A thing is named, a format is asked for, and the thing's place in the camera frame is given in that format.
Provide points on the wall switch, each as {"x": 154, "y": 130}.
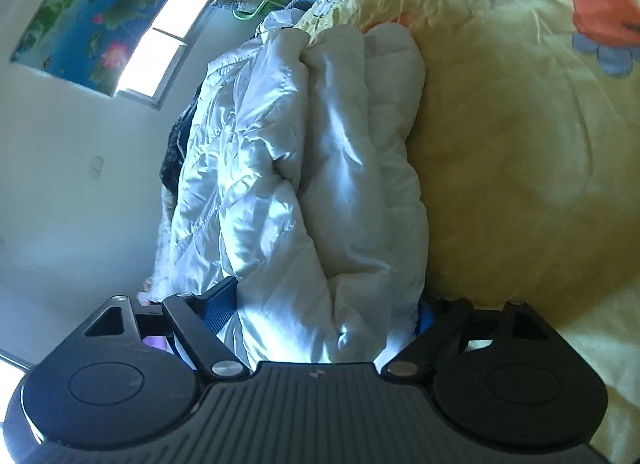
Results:
{"x": 96, "y": 169}

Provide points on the window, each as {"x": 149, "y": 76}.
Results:
{"x": 11, "y": 370}
{"x": 165, "y": 39}

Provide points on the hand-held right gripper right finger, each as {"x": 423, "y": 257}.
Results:
{"x": 425, "y": 320}

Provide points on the white puffer jacket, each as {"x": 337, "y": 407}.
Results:
{"x": 300, "y": 169}

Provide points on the dark clothes pile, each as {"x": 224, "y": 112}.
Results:
{"x": 175, "y": 149}

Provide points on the yellow printed blanket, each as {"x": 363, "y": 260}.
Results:
{"x": 525, "y": 144}

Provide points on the floral roller blind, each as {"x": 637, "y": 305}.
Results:
{"x": 90, "y": 19}

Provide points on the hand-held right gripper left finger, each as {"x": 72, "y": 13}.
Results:
{"x": 220, "y": 309}

